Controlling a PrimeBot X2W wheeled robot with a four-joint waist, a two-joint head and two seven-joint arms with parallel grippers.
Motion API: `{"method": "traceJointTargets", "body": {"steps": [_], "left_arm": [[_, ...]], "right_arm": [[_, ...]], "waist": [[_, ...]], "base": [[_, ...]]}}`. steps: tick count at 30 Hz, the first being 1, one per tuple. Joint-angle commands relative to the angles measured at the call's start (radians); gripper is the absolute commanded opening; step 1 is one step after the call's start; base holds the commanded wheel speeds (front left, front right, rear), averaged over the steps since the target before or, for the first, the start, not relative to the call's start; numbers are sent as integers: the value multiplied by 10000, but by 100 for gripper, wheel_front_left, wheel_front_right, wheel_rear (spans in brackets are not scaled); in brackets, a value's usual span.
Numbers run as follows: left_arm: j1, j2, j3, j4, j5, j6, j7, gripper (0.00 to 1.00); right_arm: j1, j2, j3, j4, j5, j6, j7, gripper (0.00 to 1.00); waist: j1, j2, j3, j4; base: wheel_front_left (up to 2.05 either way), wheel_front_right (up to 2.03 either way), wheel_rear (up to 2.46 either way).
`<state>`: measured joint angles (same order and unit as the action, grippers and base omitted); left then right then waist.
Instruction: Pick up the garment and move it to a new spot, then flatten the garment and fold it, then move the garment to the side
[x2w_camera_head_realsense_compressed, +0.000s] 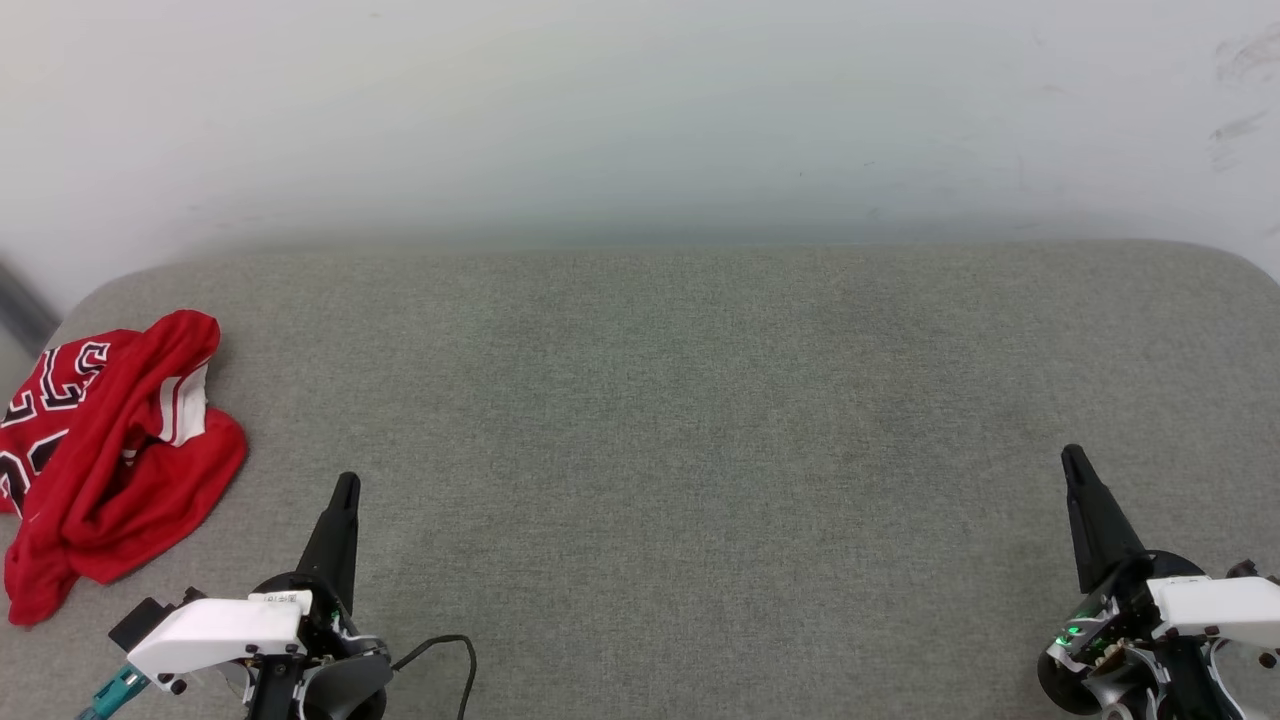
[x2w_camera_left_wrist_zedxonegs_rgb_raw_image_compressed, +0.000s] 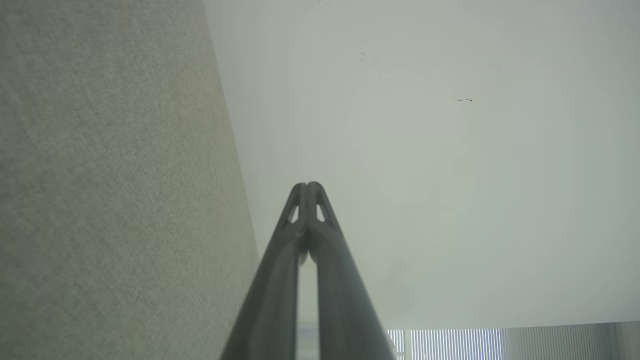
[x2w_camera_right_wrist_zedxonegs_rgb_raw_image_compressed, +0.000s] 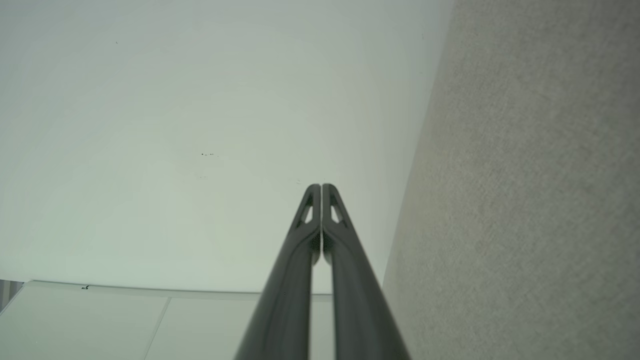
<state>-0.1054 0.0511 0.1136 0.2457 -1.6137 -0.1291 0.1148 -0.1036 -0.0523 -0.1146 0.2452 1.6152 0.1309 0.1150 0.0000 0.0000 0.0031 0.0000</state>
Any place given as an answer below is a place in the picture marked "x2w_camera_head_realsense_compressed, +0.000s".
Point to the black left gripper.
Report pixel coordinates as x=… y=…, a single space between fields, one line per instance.
x=325 y=630

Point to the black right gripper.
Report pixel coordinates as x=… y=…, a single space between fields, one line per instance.
x=1125 y=610

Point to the red Bulls basketball jersey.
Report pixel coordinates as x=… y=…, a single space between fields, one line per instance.
x=110 y=480

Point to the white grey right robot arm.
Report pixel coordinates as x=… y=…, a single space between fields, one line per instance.
x=1255 y=695

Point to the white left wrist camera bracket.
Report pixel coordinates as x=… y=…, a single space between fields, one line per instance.
x=215 y=630

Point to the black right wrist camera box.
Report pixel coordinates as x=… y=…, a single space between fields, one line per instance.
x=1248 y=570

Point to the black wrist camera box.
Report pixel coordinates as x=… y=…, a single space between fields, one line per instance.
x=140 y=622
x=1248 y=570

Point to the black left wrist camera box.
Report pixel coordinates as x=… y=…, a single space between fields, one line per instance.
x=140 y=622

